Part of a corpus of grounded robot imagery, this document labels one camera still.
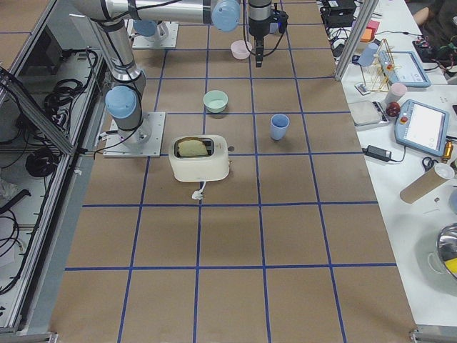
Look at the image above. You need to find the light blue cup on rack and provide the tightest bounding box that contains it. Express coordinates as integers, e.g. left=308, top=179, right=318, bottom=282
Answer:
left=358, top=42, right=378, bottom=67

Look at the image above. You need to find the red apple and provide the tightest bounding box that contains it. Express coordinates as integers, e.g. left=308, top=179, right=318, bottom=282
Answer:
left=386, top=101, right=401, bottom=117

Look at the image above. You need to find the far teach pendant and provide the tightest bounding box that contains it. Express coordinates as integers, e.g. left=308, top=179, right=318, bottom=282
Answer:
left=378, top=50, right=431, bottom=89

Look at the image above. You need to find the grey scale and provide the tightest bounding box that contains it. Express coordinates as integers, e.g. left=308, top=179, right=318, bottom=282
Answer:
left=348, top=101, right=389, bottom=127

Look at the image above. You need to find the cream white toaster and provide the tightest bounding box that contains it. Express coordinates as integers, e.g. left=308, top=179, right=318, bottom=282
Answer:
left=169, top=135, right=230, bottom=182

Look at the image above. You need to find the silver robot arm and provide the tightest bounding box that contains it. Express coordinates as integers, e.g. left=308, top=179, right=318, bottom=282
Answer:
left=129, top=1, right=288, bottom=68
left=72, top=1, right=241, bottom=93

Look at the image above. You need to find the toast slice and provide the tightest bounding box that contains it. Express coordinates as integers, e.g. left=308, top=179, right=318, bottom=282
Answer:
left=178, top=139, right=208, bottom=157

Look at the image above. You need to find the near teach pendant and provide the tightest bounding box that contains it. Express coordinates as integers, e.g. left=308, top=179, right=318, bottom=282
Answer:
left=394, top=99, right=449, bottom=156

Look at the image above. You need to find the cardboard tube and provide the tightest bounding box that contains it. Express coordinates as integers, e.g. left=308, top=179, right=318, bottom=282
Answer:
left=399, top=163, right=455, bottom=204

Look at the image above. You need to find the teach pendant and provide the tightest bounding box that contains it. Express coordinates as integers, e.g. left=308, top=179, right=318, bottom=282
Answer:
left=378, top=50, right=431, bottom=89
left=394, top=99, right=449, bottom=156

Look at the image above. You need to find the white toaster cord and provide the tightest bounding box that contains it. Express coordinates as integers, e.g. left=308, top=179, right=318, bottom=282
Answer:
left=191, top=181, right=208, bottom=201

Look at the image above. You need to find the steel mixing bowl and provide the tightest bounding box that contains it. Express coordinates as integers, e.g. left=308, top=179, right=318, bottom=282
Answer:
left=427, top=223, right=456, bottom=280

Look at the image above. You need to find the pink bowl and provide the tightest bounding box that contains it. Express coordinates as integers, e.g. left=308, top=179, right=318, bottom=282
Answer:
left=230, top=40, right=252, bottom=60

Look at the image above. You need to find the black power adapter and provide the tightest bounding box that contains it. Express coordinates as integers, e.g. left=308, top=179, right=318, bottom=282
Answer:
left=362, top=145, right=391, bottom=162

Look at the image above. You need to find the gold wire rack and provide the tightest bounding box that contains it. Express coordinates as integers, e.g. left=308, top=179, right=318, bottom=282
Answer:
left=361, top=38, right=396, bottom=92

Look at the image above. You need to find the mint green bowl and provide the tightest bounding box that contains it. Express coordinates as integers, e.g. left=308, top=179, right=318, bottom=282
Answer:
left=203, top=90, right=229, bottom=114

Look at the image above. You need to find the pink cup on desk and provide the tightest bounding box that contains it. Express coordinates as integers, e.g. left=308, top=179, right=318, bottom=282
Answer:
left=383, top=82, right=408, bottom=105

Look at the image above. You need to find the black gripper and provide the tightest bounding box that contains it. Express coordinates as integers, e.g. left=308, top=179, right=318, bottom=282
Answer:
left=248, top=0, right=271, bottom=68

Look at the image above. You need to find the aluminium frame post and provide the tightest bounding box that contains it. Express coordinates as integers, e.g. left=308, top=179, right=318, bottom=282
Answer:
left=334, top=0, right=378, bottom=81

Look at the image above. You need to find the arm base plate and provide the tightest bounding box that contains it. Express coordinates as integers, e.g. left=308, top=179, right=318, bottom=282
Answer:
left=103, top=111, right=166, bottom=158
left=131, top=20, right=179, bottom=50

